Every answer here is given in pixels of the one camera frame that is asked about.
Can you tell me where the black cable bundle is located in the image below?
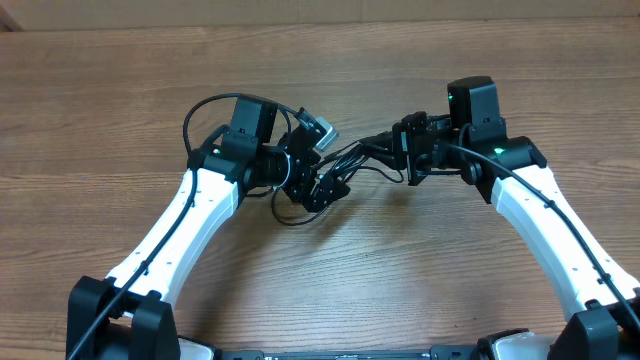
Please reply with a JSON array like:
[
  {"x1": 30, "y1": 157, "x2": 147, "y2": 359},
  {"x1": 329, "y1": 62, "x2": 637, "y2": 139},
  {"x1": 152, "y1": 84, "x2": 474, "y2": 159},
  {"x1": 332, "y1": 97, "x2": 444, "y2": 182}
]
[{"x1": 270, "y1": 130, "x2": 406, "y2": 227}]

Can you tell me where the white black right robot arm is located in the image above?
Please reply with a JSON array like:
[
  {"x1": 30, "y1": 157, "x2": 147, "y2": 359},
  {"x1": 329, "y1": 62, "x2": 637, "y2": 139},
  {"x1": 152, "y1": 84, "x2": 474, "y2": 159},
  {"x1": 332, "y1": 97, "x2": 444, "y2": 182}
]
[{"x1": 362, "y1": 76, "x2": 639, "y2": 359}]

